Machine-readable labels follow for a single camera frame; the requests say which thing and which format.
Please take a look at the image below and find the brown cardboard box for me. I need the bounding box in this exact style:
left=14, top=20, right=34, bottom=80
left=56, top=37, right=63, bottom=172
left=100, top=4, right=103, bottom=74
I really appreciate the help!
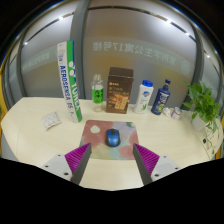
left=105, top=66, right=134, bottom=115

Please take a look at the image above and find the clear bottle with green label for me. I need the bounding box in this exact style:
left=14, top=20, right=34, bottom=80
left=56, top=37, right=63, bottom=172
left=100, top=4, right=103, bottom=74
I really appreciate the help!
left=91, top=73, right=105, bottom=113

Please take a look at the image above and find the patterned tissue packet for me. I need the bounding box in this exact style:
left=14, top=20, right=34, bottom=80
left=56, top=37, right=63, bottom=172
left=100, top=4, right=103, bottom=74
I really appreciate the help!
left=41, top=111, right=63, bottom=131

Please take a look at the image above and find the crumpled white tissue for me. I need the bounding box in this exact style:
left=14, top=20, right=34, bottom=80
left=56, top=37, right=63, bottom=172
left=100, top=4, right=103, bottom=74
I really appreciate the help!
left=162, top=107, right=172, bottom=118

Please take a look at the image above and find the blue computer mouse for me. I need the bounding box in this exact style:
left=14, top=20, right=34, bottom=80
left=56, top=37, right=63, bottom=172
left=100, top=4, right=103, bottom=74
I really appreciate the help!
left=105, top=128, right=122, bottom=148

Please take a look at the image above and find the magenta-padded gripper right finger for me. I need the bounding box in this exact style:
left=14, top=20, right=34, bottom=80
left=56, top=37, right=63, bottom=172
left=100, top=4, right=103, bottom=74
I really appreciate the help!
left=132, top=143, right=182, bottom=186

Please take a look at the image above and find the white green shuttlecock tube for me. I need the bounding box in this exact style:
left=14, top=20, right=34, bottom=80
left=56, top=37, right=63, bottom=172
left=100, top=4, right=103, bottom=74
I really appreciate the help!
left=56, top=40, right=83, bottom=124

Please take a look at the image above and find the small jar with white lid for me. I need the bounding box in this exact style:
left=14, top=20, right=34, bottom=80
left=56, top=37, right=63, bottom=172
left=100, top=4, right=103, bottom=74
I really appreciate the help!
left=170, top=106, right=183, bottom=121

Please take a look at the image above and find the green potted plant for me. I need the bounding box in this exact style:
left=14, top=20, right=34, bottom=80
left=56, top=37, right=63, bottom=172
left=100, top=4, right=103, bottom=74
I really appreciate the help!
left=182, top=81, right=223, bottom=155

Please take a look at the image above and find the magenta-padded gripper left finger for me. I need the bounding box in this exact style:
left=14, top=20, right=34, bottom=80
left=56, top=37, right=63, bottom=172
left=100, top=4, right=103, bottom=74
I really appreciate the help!
left=41, top=142, right=93, bottom=186

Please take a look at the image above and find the white bottle with blue cap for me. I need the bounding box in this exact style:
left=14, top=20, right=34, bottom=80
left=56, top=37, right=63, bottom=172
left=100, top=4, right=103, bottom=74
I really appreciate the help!
left=133, top=79, right=155, bottom=115

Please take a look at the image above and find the dark blue pump shampoo bottle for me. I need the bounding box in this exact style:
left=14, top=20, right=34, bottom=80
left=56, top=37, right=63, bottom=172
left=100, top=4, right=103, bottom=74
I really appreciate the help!
left=150, top=78, right=172, bottom=116

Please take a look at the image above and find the pastel patterned mouse pad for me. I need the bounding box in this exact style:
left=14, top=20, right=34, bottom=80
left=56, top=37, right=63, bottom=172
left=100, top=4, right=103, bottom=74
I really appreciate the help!
left=79, top=119, right=140, bottom=161

